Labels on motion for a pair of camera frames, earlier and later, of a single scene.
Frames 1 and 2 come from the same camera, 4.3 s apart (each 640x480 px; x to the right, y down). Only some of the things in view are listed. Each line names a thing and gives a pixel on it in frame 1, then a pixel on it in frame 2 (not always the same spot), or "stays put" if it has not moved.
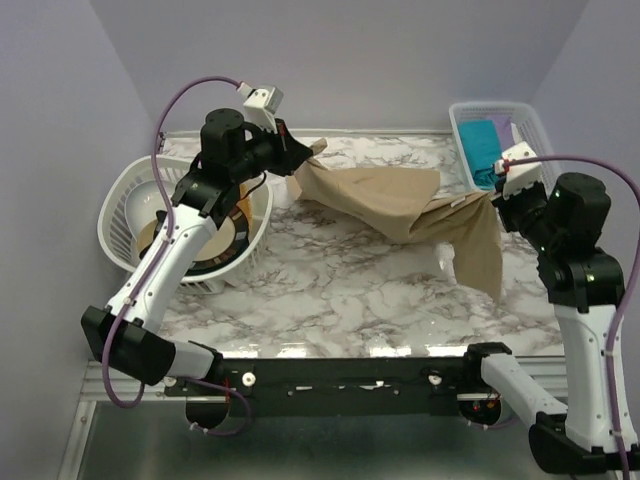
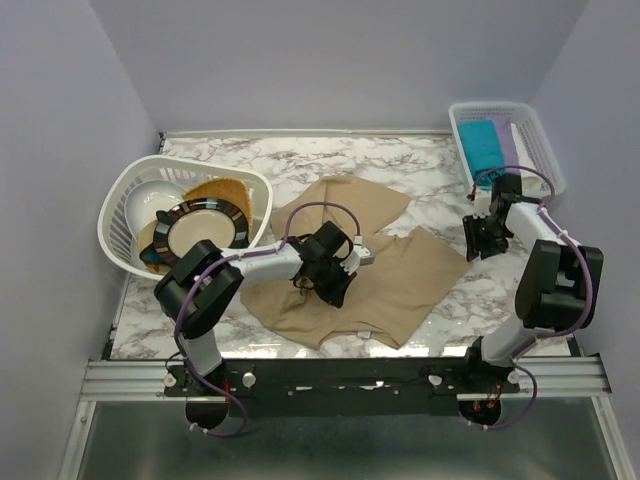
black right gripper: x=504 y=204 to x=474 y=244
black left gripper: x=290 y=153 to x=336 y=295
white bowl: x=144 y=201 stays put
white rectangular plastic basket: x=527 y=130 stays put
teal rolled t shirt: x=482 y=149 stays put
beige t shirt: x=403 y=207 to x=412 y=268
